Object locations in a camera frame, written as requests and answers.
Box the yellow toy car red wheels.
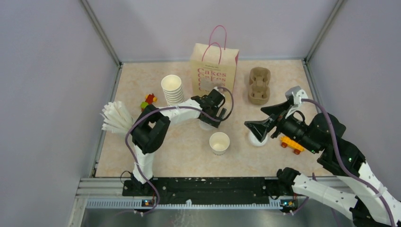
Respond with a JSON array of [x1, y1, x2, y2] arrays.
[[280, 136, 305, 155]]

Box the cream Cakes paper bag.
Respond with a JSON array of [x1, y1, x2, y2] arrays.
[[190, 25, 239, 96]]

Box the grey slotted cable duct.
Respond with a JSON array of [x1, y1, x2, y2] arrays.
[[86, 198, 282, 210]]

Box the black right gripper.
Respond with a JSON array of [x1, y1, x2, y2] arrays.
[[244, 99, 320, 153]]

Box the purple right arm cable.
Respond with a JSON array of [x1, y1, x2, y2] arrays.
[[300, 98, 396, 227]]

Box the red green toy block figure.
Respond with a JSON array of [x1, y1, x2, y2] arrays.
[[140, 93, 157, 112]]

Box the stack of white paper cups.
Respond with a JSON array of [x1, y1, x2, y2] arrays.
[[161, 75, 184, 105]]

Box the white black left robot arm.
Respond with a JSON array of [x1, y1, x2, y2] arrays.
[[124, 87, 231, 195]]

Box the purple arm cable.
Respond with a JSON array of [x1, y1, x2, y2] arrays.
[[300, 98, 396, 227], [125, 87, 235, 216]]

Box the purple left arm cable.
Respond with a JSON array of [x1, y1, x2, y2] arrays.
[[125, 87, 235, 216]]

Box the stack of translucent lids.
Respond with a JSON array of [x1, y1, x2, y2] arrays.
[[248, 132, 269, 147]]

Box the bundle of white paper straws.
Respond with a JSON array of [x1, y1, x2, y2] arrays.
[[100, 101, 134, 135]]

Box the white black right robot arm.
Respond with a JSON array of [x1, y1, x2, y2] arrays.
[[244, 101, 401, 227]]

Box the white paper coffee cup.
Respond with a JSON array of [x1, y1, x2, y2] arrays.
[[209, 132, 230, 156]]

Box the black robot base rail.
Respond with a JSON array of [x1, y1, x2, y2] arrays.
[[122, 177, 299, 206]]

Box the brown pulp cup carrier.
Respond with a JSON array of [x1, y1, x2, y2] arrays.
[[248, 67, 271, 105]]

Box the white plastic cup lid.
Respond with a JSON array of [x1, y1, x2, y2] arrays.
[[199, 121, 214, 131]]

